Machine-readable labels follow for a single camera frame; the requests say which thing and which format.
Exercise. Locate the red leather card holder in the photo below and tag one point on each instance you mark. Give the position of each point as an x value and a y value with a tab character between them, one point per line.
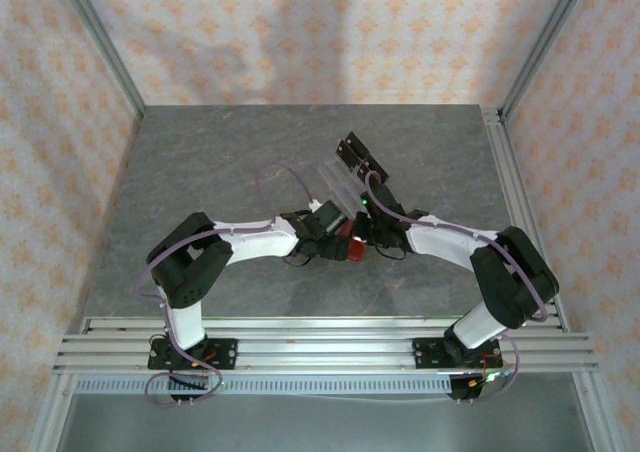
356	252

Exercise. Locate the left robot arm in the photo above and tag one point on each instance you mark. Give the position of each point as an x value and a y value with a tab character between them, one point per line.
260	239

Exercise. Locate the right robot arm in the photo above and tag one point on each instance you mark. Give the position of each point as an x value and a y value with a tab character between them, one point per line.
440	242

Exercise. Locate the clear acrylic card stand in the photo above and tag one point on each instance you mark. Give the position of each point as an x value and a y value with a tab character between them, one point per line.
337	182

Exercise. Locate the black VIP card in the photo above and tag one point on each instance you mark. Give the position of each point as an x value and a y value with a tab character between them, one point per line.
377	168
345	154
362	173
357	142

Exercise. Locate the grey metal panel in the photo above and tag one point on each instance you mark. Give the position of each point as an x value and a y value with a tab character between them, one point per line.
320	427

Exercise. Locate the aluminium extrusion rail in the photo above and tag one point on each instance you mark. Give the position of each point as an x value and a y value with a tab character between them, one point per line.
325	344
325	364
325	324

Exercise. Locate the aluminium side rail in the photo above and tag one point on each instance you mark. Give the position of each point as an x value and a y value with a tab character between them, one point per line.
521	212

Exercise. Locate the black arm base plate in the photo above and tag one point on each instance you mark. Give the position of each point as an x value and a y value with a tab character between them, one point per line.
225	354
425	354

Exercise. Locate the aluminium frame post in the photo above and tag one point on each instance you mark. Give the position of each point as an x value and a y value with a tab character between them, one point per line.
100	37
547	37

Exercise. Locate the aluminium frame leg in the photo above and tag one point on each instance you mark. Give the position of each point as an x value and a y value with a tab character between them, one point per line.
592	412
52	412

